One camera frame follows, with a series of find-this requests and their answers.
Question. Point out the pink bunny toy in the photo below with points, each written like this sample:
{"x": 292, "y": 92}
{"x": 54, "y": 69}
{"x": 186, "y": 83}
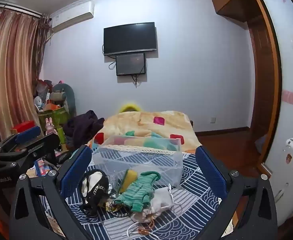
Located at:
{"x": 50, "y": 126}

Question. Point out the curtain rail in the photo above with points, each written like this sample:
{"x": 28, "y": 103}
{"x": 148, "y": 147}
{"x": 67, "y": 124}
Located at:
{"x": 16, "y": 9}

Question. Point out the dark purple clothing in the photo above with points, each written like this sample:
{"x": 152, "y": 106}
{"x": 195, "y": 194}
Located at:
{"x": 82, "y": 127}

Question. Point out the small black monitor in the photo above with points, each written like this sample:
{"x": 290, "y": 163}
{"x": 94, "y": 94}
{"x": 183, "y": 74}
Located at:
{"x": 130, "y": 64}

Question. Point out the orange patterned blanket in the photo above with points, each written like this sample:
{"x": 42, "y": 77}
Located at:
{"x": 141, "y": 123}

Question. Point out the white cabinet with stickers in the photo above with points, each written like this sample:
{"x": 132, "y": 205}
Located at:
{"x": 290, "y": 170}

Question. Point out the yellow round object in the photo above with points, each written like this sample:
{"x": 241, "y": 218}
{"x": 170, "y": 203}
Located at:
{"x": 129, "y": 107}

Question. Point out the striped brown curtain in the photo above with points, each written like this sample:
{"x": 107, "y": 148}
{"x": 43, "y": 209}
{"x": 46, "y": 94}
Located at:
{"x": 9, "y": 75}

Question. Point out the wooden wardrobe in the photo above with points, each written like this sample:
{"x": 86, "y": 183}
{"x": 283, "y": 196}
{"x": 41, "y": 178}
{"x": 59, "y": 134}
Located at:
{"x": 261, "y": 80}

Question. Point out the white wall outlet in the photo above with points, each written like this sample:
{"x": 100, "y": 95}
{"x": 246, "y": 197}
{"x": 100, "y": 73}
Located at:
{"x": 212, "y": 120}

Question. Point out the blue printed book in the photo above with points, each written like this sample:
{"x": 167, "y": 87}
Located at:
{"x": 42, "y": 167}

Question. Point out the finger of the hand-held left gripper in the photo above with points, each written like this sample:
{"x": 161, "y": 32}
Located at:
{"x": 27, "y": 133}
{"x": 42, "y": 143}

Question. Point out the yellow sponge cloth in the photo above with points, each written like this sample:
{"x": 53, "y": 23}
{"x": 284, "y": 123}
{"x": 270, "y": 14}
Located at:
{"x": 129, "y": 178}

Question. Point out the blue wave-patterned bed sheet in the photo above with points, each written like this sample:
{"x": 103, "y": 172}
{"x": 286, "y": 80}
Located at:
{"x": 186, "y": 220}

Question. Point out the clear plastic wrapper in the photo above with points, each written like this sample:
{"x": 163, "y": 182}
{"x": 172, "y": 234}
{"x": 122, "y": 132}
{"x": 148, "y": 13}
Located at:
{"x": 114, "y": 185}

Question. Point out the red box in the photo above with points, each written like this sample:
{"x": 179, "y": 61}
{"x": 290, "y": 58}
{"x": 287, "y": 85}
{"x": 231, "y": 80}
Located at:
{"x": 22, "y": 126}

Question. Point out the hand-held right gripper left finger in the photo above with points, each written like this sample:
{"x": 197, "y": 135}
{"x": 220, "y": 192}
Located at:
{"x": 75, "y": 171}

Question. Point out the wall-mounted black television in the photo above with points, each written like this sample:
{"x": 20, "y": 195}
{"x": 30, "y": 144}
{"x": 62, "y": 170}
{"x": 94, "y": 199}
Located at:
{"x": 130, "y": 38}

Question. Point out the green storage box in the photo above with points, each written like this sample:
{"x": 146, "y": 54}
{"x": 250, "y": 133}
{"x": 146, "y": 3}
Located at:
{"x": 57, "y": 116}

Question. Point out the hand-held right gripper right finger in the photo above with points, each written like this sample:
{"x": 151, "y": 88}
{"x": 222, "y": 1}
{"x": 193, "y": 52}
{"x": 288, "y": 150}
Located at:
{"x": 211, "y": 173}

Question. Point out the green bottle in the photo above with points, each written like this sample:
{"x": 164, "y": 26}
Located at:
{"x": 61, "y": 135}

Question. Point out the black and white pouch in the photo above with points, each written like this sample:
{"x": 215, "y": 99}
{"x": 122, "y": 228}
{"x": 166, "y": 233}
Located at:
{"x": 96, "y": 188}

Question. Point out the green knitted glove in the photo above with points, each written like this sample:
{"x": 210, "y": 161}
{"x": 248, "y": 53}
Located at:
{"x": 139, "y": 190}

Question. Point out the white wardrobe sliding door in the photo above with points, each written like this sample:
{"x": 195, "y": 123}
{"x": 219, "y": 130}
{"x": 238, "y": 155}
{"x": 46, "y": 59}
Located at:
{"x": 291, "y": 67}

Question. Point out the white air conditioner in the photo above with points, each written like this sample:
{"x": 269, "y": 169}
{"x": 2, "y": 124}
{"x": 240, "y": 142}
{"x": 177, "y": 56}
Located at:
{"x": 72, "y": 16}

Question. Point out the clear plastic storage box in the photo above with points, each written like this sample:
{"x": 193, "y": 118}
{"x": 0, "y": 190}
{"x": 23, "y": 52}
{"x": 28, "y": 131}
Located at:
{"x": 136, "y": 161}

